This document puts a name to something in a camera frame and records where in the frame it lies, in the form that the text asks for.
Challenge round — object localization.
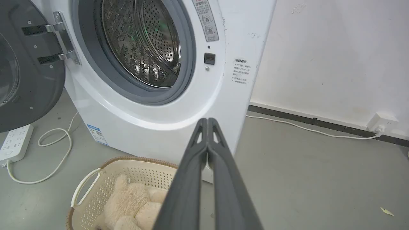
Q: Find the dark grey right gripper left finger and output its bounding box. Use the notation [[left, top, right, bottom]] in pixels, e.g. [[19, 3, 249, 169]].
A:
[[153, 118, 209, 230]]

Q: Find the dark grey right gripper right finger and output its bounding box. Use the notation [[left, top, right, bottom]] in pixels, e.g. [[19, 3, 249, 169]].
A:
[[207, 118, 264, 230]]

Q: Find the white front-load washing machine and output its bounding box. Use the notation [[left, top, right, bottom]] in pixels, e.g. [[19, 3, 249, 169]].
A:
[[30, 0, 277, 184]]

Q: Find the dark grey washer door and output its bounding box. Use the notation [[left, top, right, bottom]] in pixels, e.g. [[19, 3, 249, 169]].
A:
[[0, 0, 66, 133]]

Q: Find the cream plush teddy bear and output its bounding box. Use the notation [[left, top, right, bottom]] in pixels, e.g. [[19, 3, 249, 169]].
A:
[[95, 174, 168, 230]]

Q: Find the cream plastic laundry basket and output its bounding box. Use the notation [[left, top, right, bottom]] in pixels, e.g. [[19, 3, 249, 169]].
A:
[[66, 156, 179, 230]]

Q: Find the white power strip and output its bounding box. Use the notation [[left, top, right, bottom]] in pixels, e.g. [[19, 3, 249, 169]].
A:
[[0, 124, 34, 163]]

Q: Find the white power strip cable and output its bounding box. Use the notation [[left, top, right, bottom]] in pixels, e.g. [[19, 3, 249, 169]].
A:
[[3, 111, 79, 185]]

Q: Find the white wall socket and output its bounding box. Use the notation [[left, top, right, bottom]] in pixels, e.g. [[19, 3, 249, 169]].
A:
[[366, 112, 399, 134]]

